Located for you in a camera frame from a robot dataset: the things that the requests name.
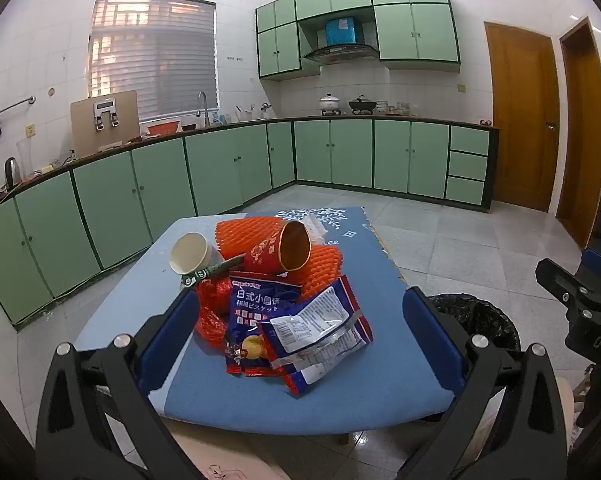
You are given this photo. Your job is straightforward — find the window with blinds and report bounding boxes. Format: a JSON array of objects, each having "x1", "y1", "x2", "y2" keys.
[{"x1": 88, "y1": 0, "x2": 218, "y2": 123}]

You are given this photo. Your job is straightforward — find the blue printed tablecloth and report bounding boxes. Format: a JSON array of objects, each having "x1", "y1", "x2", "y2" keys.
[{"x1": 148, "y1": 205, "x2": 456, "y2": 433}]

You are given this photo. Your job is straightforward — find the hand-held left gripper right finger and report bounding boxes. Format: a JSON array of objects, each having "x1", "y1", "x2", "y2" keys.
[{"x1": 403, "y1": 287, "x2": 566, "y2": 480}]

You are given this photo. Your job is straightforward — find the red plastic bag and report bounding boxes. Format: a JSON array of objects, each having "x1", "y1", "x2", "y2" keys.
[{"x1": 195, "y1": 277, "x2": 237, "y2": 347}]

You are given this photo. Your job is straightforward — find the red paper cup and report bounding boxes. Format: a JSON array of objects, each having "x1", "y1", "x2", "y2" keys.
[{"x1": 243, "y1": 221, "x2": 312, "y2": 273}]

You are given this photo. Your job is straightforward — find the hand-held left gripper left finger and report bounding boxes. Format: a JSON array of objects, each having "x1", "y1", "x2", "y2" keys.
[{"x1": 34, "y1": 287, "x2": 204, "y2": 480}]

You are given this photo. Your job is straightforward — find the orange foam net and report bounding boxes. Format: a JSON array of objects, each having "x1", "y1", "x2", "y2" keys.
[
  {"x1": 285, "y1": 245, "x2": 344, "y2": 301},
  {"x1": 214, "y1": 216, "x2": 287, "y2": 261}
]

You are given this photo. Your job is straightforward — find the wooden door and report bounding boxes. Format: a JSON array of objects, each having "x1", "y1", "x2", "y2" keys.
[
  {"x1": 555, "y1": 16, "x2": 601, "y2": 251},
  {"x1": 485, "y1": 21, "x2": 561, "y2": 213}
]

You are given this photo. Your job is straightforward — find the metal towel bar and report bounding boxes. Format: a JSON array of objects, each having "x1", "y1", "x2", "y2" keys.
[{"x1": 0, "y1": 95, "x2": 36, "y2": 122}]

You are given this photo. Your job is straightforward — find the white paper cup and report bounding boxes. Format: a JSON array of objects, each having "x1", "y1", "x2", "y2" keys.
[{"x1": 169, "y1": 231, "x2": 226, "y2": 276}]

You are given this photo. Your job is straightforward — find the blue white snack packet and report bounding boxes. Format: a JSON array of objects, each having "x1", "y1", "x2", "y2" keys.
[{"x1": 258, "y1": 275, "x2": 374, "y2": 399}]

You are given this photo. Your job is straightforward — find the black wok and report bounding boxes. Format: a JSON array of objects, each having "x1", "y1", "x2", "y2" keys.
[{"x1": 349, "y1": 95, "x2": 379, "y2": 115}]

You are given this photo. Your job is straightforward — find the blue table cloth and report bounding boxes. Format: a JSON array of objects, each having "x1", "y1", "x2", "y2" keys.
[{"x1": 74, "y1": 212, "x2": 456, "y2": 446}]

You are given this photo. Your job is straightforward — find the green wall cabinets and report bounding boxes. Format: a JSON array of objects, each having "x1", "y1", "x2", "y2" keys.
[{"x1": 255, "y1": 0, "x2": 461, "y2": 81}]

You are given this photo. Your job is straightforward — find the blue box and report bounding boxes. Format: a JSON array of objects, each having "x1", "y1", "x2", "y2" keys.
[{"x1": 325, "y1": 17, "x2": 364, "y2": 47}]

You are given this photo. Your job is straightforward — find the green white drink carton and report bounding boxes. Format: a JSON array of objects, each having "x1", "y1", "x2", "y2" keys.
[{"x1": 179, "y1": 255, "x2": 246, "y2": 289}]

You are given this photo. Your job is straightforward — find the white hanging device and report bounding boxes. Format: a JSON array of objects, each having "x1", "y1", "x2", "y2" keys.
[{"x1": 93, "y1": 101, "x2": 122, "y2": 132}]

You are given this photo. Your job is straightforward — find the green base cabinets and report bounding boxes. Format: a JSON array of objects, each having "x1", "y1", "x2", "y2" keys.
[{"x1": 0, "y1": 116, "x2": 500, "y2": 327}]

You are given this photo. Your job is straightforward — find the black-lined trash bin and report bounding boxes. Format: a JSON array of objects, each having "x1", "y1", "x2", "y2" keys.
[{"x1": 425, "y1": 292, "x2": 522, "y2": 357}]

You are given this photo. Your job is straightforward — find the range hood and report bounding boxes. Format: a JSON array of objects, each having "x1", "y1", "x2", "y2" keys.
[{"x1": 303, "y1": 44, "x2": 380, "y2": 66}]

